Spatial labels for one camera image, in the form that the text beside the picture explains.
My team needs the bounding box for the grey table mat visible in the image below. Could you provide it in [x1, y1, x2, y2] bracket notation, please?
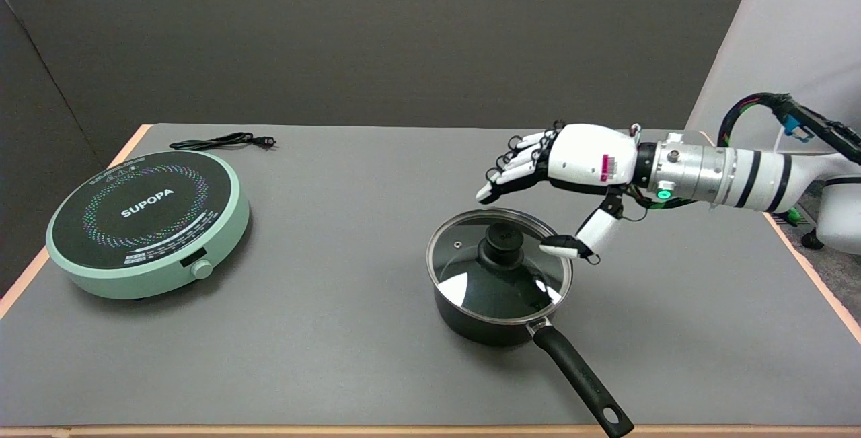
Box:
[0, 123, 861, 427]

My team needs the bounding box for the green round induction cooktop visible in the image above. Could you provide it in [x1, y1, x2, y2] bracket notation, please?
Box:
[45, 149, 250, 301]

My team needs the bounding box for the black green braided robot cable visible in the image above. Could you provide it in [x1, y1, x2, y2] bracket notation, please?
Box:
[717, 92, 861, 166]

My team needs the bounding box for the glass pot lid black knob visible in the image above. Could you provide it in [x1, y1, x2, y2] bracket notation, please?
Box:
[426, 207, 574, 326]

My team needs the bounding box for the black saucepan with long handle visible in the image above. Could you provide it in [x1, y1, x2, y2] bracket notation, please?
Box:
[432, 277, 635, 438]

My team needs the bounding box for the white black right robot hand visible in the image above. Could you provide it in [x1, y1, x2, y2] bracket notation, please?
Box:
[476, 121, 657, 265]

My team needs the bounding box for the black power cord with plug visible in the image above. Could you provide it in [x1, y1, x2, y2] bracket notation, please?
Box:
[169, 132, 277, 151]

